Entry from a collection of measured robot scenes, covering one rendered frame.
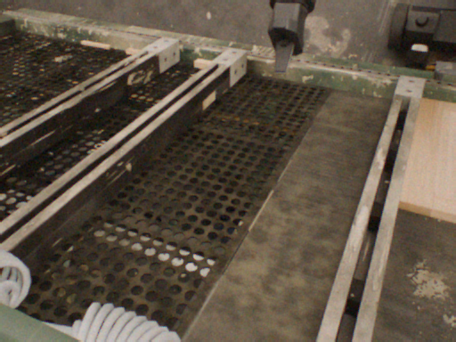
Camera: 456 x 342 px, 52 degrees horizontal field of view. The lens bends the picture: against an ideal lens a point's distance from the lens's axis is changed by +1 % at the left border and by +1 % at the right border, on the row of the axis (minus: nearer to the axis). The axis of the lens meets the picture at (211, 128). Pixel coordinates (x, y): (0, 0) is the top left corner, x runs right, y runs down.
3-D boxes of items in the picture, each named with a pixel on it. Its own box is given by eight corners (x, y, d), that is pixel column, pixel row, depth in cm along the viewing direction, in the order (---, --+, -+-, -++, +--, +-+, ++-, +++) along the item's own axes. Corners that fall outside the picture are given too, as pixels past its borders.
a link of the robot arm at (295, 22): (268, 54, 96) (277, 3, 99) (314, 57, 93) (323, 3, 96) (255, 27, 85) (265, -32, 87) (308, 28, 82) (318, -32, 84)
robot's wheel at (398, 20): (390, 40, 217) (399, -4, 207) (402, 42, 215) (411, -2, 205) (384, 55, 202) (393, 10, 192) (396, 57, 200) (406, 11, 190)
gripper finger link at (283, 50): (272, 72, 88) (277, 42, 90) (289, 73, 87) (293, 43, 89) (271, 69, 87) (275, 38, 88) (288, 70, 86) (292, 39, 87)
